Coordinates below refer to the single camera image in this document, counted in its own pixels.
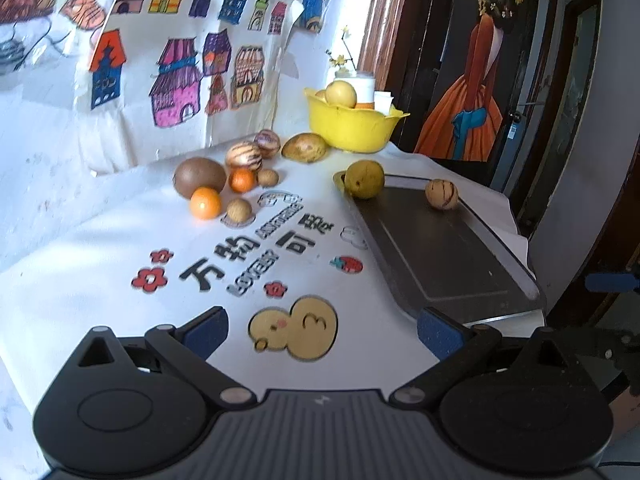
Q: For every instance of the brown kiwi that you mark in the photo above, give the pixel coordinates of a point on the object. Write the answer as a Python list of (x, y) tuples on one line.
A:
[(199, 176)]

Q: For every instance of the dark wooden door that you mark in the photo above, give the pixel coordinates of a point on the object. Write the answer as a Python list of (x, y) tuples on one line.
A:
[(565, 110)]

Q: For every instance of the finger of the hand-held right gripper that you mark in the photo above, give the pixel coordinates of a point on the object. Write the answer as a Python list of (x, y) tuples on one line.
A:
[(612, 282), (600, 344)]

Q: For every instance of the orange dress wall poster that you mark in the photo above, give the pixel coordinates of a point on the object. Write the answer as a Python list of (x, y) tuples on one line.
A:
[(470, 100)]

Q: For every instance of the large yellow round fruit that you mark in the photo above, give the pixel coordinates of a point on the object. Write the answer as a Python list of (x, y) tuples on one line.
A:
[(341, 94)]

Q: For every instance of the white printed tablecloth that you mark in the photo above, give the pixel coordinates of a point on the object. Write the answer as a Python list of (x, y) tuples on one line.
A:
[(125, 245)]

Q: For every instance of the white jar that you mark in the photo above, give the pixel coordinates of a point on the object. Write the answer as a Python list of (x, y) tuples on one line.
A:
[(364, 87)]

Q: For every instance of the colourful houses drawing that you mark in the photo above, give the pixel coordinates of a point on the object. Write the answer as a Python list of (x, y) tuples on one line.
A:
[(200, 60)]

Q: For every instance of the small brown round fruit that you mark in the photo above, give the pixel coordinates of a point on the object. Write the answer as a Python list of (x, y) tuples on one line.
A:
[(267, 178), (238, 210)]

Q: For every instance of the metal tray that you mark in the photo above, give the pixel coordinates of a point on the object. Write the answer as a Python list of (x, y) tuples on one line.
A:
[(445, 260)]

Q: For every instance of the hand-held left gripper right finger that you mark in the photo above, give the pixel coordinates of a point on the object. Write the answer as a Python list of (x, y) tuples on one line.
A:
[(440, 332)]

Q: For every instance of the white paper cup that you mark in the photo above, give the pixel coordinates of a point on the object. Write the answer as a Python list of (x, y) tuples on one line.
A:
[(384, 101)]

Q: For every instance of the yellow-green pear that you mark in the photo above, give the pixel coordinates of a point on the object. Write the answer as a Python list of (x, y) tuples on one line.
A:
[(365, 179)]

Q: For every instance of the yellow plastic bowl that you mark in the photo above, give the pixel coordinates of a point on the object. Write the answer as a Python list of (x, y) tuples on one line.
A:
[(350, 127)]

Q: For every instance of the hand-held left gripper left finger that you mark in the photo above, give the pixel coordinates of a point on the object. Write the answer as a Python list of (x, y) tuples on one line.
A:
[(207, 332)]

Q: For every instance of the brown wooden door frame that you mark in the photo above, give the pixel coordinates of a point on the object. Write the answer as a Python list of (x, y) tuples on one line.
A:
[(385, 20)]

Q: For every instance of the small orange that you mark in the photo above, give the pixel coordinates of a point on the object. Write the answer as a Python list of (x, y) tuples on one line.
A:
[(242, 180), (205, 203)]

